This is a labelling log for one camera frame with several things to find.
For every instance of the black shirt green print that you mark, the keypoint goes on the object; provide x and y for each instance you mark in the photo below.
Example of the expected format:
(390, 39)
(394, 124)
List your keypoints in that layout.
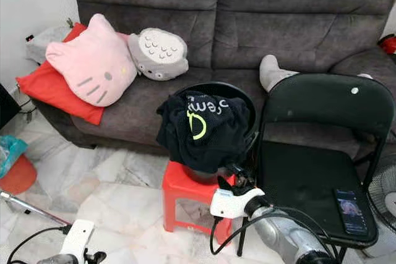
(216, 140)

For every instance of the black round basin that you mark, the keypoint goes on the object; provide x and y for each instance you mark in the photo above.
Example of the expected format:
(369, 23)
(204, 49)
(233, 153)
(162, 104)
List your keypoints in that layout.
(201, 175)

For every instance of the red plastic stool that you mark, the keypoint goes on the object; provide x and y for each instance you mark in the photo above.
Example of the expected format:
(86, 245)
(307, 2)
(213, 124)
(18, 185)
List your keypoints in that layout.
(185, 193)

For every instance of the silver metal clothes rack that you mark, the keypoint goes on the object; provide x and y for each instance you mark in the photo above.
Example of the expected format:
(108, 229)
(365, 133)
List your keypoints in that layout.
(37, 209)

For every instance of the black folding chair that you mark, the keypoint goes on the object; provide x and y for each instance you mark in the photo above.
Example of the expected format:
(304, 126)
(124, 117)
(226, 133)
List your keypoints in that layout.
(315, 171)

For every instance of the orange waste bin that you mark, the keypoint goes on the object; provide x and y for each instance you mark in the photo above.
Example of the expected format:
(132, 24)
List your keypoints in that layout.
(18, 177)

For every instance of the grey plush toy limb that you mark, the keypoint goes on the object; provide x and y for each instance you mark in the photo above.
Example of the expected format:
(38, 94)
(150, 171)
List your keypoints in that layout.
(275, 73)

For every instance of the black smartphone lit screen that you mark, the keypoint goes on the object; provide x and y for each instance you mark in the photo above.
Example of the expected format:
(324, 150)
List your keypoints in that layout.
(351, 211)

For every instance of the grey round creature plush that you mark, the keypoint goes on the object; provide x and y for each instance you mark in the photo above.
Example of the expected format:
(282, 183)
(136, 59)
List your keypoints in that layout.
(159, 54)

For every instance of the white floor fan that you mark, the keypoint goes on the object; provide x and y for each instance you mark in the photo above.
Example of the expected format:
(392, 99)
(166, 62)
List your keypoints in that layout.
(383, 202)

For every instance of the dark grey fabric sofa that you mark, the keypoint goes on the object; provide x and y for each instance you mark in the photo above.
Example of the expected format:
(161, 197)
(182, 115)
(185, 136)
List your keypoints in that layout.
(284, 23)

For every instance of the red square cushion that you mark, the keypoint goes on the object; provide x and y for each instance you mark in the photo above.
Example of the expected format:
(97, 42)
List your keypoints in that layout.
(49, 91)

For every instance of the pink cat face cushion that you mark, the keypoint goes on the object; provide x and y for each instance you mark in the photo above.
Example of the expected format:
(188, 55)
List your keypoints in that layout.
(93, 63)

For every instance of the white speckled box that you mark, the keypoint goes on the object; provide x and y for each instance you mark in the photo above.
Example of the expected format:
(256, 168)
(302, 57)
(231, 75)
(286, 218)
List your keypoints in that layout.
(46, 41)

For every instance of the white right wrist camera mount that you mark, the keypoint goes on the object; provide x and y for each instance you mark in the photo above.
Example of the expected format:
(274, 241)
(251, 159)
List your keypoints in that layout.
(235, 202)

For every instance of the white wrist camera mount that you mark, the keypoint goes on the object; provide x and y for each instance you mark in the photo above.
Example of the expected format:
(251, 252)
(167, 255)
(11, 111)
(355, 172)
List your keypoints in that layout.
(77, 238)
(235, 202)

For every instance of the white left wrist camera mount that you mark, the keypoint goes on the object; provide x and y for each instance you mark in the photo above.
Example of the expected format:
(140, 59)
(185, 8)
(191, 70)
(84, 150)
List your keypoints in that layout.
(77, 238)

